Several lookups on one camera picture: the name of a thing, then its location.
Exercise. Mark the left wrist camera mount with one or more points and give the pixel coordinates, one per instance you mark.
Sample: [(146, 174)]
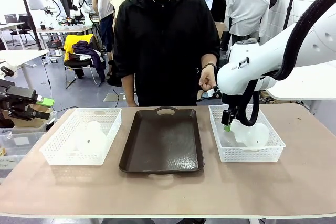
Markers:
[(8, 73)]

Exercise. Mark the red and black toolbox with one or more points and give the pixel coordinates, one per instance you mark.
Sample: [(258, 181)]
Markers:
[(53, 44)]

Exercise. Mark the person in black jacket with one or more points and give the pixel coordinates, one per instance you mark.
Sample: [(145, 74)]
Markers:
[(165, 37)]

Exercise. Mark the dark brown serving tray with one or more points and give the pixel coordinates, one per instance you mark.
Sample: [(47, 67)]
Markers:
[(161, 145)]

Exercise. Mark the metal chair with clothes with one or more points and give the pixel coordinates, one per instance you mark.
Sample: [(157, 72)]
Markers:
[(78, 64)]

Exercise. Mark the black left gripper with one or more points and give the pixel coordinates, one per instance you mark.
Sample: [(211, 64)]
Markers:
[(18, 100)]

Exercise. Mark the background work table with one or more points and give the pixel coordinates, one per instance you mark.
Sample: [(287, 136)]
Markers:
[(65, 28)]

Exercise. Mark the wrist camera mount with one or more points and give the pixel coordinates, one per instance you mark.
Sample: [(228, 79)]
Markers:
[(8, 73), (213, 91)]

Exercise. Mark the black wristwatch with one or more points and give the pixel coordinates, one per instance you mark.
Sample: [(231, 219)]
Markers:
[(210, 65)]

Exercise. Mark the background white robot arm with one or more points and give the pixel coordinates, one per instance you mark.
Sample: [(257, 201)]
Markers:
[(78, 2), (51, 5)]

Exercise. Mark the black office chair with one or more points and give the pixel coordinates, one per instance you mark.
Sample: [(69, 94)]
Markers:
[(23, 28)]

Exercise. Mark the black light stand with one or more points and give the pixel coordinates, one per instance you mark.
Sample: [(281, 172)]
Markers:
[(31, 24)]

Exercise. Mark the person's right hand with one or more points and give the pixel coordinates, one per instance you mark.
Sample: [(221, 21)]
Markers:
[(132, 102)]

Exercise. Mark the person's left forearm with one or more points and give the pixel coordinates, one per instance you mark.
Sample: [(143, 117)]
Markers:
[(210, 58)]

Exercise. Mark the black tripod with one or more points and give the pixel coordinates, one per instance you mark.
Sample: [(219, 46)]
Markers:
[(291, 3)]

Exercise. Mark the mannequin in grey tank top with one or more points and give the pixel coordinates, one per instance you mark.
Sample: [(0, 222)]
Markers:
[(105, 6)]

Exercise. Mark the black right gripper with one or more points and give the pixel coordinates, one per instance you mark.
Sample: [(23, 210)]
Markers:
[(231, 102)]

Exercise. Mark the person's right forearm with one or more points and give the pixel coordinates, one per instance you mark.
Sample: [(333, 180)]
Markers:
[(130, 87)]

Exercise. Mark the mannequin in white shirt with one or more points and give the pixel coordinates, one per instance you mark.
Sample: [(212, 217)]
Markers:
[(246, 6)]

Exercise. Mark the white perforated plastic basket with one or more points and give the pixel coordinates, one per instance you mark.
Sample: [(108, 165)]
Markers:
[(60, 140), (275, 140)]

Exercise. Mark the person's left hand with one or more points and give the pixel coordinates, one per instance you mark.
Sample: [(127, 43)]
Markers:
[(208, 77)]

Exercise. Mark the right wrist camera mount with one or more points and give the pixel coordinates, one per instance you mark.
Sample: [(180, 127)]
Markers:
[(213, 91)]

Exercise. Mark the translucent plastic conical flask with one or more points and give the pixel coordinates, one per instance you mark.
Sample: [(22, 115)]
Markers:
[(254, 134), (90, 136)]

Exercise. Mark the yellow garment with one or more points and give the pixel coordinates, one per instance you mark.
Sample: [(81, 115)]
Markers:
[(71, 41)]

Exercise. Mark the clear plastic storage bin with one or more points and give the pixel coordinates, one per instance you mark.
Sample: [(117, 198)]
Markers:
[(18, 142)]

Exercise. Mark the white desk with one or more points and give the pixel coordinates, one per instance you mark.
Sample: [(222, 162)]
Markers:
[(23, 54)]

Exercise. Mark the purple garment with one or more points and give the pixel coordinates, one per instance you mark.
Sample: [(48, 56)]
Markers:
[(89, 49)]

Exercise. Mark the white side table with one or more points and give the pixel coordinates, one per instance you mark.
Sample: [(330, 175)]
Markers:
[(309, 85)]

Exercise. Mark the brown cardboard box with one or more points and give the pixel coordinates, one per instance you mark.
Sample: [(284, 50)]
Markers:
[(43, 109), (29, 123)]

